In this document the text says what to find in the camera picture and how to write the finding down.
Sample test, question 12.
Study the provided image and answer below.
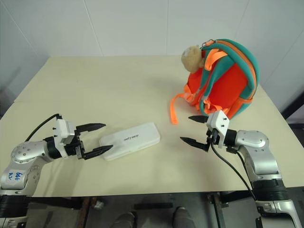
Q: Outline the dark rounded foot shape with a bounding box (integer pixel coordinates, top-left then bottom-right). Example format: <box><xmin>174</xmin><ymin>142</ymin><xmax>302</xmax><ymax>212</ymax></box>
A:
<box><xmin>111</xmin><ymin>212</ymin><xmax>138</xmax><ymax>228</ymax></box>
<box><xmin>172</xmin><ymin>206</ymin><xmax>193</xmax><ymax>228</ymax></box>

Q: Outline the dark metal table frame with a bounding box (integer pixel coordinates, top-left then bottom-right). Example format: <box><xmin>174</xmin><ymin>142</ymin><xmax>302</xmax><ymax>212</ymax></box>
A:
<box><xmin>28</xmin><ymin>187</ymin><xmax>257</xmax><ymax>228</ymax></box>

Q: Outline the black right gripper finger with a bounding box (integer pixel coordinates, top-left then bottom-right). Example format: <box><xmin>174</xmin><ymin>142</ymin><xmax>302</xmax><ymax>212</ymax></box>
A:
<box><xmin>188</xmin><ymin>115</ymin><xmax>210</xmax><ymax>124</ymax></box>
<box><xmin>180</xmin><ymin>136</ymin><xmax>211</xmax><ymax>152</ymax></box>

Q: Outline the orange and teal backpack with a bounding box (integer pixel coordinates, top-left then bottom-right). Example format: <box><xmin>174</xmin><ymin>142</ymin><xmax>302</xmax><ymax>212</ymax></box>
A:
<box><xmin>169</xmin><ymin>38</ymin><xmax>261</xmax><ymax>125</ymax></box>

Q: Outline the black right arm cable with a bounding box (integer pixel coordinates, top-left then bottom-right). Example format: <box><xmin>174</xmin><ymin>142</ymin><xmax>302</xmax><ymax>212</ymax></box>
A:
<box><xmin>209</xmin><ymin>135</ymin><xmax>257</xmax><ymax>201</ymax></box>

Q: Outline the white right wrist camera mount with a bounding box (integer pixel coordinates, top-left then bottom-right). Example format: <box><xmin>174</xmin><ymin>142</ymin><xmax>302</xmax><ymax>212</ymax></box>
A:
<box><xmin>206</xmin><ymin>110</ymin><xmax>231</xmax><ymax>149</ymax></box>

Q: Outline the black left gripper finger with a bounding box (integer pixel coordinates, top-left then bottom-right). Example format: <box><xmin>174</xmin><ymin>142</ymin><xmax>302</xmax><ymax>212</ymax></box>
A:
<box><xmin>77</xmin><ymin>123</ymin><xmax>106</xmax><ymax>133</ymax></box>
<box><xmin>82</xmin><ymin>145</ymin><xmax>114</xmax><ymax>160</ymax></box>

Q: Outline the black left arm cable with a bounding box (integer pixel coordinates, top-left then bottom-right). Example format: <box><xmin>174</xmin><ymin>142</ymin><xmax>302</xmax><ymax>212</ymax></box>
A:
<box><xmin>24</xmin><ymin>114</ymin><xmax>63</xmax><ymax>142</ymax></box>

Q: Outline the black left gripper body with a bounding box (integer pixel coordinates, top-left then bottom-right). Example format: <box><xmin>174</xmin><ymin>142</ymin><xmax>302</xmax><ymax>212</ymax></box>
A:
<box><xmin>63</xmin><ymin>129</ymin><xmax>86</xmax><ymax>160</ymax></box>

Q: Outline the white pencil case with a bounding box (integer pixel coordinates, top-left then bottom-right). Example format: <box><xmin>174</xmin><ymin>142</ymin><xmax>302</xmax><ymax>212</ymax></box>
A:
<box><xmin>98</xmin><ymin>122</ymin><xmax>162</xmax><ymax>162</ymax></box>

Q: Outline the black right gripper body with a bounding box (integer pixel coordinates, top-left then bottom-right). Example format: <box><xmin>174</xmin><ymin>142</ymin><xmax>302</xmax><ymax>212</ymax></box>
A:
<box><xmin>205</xmin><ymin>128</ymin><xmax>220</xmax><ymax>152</ymax></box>

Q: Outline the beige plush bear toy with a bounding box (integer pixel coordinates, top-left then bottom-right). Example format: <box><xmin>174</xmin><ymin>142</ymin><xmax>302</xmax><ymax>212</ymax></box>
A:
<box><xmin>181</xmin><ymin>45</ymin><xmax>205</xmax><ymax>73</ymax></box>

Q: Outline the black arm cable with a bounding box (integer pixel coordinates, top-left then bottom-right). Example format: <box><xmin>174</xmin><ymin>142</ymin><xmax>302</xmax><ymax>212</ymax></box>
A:
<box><xmin>24</xmin><ymin>114</ymin><xmax>63</xmax><ymax>142</ymax></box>
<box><xmin>209</xmin><ymin>135</ymin><xmax>257</xmax><ymax>201</ymax></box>

